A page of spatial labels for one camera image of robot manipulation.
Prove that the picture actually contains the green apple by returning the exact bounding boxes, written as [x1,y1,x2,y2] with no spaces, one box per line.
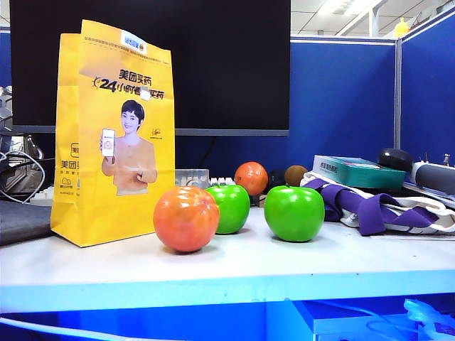
[264,184,326,243]
[205,183,251,235]

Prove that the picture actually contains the black round puck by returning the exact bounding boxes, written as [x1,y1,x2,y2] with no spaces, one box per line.
[377,148,414,173]

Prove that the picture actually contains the brown kiwi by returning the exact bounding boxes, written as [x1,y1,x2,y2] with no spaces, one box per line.
[284,165,309,188]

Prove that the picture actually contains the black round object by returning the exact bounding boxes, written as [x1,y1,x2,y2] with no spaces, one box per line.
[267,168,287,195]

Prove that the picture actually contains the black monitor cable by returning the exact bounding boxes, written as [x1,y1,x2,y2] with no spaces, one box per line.
[204,136,218,168]

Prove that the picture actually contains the white tote bag purple straps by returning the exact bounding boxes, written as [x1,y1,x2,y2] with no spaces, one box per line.
[300,170,455,237]

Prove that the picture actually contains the small orange fruit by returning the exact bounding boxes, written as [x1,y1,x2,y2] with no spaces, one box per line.
[234,161,269,196]

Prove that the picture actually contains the clear plastic tubing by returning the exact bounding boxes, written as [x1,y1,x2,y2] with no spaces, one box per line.
[365,298,455,341]

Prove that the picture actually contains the white and grey cylinder device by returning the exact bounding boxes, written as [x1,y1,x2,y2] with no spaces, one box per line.
[410,160,455,195]

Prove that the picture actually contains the grey desk mat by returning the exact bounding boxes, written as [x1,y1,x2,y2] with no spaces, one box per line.
[0,200,54,247]

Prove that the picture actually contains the yellow printed paper bag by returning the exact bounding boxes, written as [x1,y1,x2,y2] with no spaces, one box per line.
[50,19,177,249]

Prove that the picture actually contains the large orange fruit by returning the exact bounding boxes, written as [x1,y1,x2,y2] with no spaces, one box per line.
[153,185,220,254]

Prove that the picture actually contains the black computer monitor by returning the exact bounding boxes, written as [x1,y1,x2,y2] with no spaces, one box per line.
[9,0,291,138]

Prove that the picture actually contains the teal and white box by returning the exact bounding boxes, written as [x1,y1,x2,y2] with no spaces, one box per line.
[312,154,408,189]

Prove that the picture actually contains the blue office partition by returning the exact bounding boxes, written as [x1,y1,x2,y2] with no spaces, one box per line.
[396,6,455,167]
[176,35,399,178]

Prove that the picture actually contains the clear plastic cup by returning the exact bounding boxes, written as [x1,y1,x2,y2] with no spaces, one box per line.
[175,168,210,188]

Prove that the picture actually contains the white cable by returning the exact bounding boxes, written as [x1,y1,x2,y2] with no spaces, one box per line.
[0,151,46,204]
[0,317,118,341]

